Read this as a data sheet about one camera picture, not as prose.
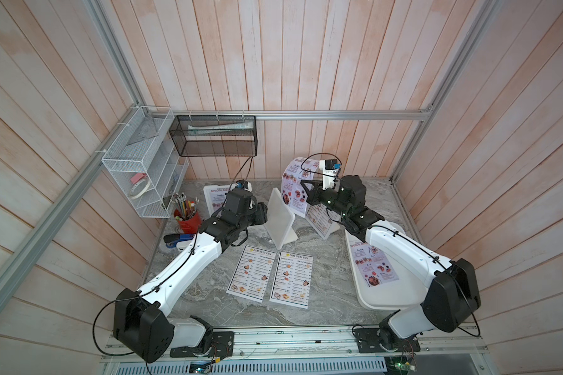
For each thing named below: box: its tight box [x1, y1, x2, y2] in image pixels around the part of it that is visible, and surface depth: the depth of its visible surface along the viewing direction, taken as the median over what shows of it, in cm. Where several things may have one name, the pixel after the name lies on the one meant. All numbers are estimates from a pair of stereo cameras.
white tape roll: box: [128, 178, 151, 200], surface depth 81 cm
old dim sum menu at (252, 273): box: [225, 245, 278, 304], surface depth 90 cm
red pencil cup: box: [172, 192, 202, 234], surface depth 94 cm
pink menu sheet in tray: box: [349, 241, 400, 288], surface depth 91 cm
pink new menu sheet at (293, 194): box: [281, 157, 320, 214], surface depth 81 cm
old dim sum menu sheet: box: [268, 250, 314, 310], surface depth 89 cm
